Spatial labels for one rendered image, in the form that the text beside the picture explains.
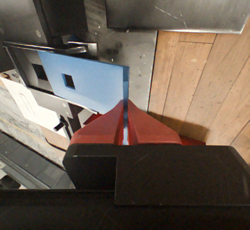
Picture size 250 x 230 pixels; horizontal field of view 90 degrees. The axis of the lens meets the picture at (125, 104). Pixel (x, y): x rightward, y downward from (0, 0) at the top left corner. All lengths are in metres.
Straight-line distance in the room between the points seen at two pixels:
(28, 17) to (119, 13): 0.11
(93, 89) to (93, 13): 0.13
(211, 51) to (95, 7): 0.18
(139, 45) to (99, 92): 0.10
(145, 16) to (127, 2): 0.03
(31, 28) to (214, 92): 0.26
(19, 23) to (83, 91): 0.12
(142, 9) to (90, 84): 0.11
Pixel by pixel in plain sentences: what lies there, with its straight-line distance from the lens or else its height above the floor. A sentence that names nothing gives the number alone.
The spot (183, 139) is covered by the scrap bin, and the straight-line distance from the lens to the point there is 0.28.
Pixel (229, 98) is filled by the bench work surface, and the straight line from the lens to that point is 0.24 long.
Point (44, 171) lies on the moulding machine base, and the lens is 5.54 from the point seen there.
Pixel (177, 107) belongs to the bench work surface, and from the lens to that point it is 0.24.
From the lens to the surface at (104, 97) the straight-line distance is 0.15.
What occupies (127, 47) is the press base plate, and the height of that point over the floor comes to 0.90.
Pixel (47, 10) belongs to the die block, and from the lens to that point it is 0.21.
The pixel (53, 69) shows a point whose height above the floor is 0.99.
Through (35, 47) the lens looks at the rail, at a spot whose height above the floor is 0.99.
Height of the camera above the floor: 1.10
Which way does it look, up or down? 47 degrees down
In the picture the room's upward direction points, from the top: 142 degrees counter-clockwise
